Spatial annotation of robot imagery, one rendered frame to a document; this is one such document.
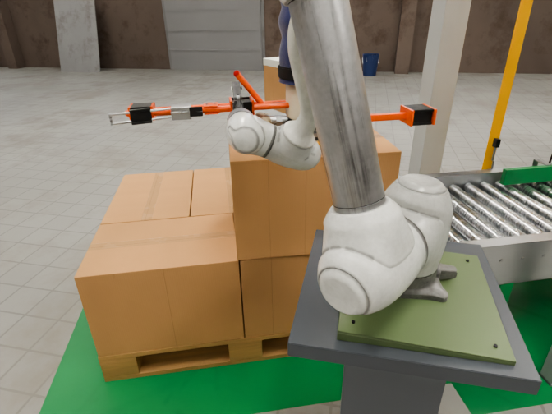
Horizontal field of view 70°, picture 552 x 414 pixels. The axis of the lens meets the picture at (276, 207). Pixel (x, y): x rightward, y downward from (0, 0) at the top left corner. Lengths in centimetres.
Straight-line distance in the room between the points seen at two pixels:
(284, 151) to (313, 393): 104
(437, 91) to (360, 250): 218
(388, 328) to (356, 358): 10
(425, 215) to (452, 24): 202
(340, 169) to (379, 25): 925
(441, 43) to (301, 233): 168
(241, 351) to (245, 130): 106
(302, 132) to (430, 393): 76
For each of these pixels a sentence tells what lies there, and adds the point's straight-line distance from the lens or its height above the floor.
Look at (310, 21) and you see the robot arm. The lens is 70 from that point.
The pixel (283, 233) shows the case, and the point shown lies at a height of 65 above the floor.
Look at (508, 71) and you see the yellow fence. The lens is 238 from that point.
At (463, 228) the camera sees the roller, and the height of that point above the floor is 54.
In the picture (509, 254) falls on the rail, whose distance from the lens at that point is 174.
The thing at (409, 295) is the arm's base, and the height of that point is 79.
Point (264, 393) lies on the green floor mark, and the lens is 177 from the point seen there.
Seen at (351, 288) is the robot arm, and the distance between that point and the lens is 72.
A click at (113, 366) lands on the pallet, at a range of 189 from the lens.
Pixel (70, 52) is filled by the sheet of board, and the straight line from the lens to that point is 1191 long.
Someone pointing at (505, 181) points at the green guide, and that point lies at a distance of 235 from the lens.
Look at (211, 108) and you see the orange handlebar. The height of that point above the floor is 108.
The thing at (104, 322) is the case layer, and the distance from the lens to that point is 173.
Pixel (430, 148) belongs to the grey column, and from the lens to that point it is 292.
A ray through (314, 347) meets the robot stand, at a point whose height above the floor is 75.
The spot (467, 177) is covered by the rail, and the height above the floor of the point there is 58.
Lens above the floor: 140
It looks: 27 degrees down
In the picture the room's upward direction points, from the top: 1 degrees counter-clockwise
